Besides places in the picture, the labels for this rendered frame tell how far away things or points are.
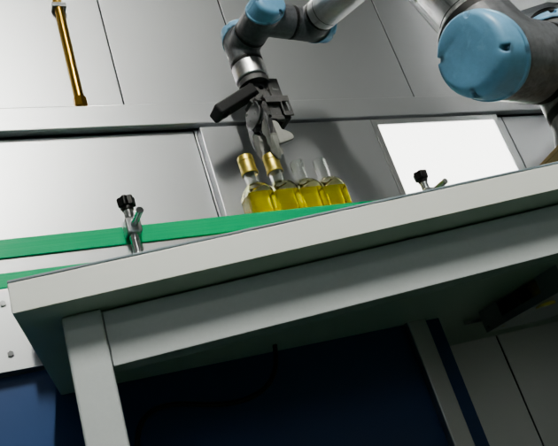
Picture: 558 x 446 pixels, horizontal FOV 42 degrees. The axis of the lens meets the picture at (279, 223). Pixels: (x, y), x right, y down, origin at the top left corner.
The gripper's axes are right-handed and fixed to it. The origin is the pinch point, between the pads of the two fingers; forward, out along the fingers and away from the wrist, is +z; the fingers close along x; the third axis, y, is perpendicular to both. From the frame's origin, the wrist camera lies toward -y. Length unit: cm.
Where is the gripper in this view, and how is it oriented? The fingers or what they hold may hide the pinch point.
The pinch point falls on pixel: (270, 158)
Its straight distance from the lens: 152.0
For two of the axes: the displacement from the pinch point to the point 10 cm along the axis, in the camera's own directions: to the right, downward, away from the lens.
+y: 8.8, -1.0, 4.6
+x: -3.7, 4.7, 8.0
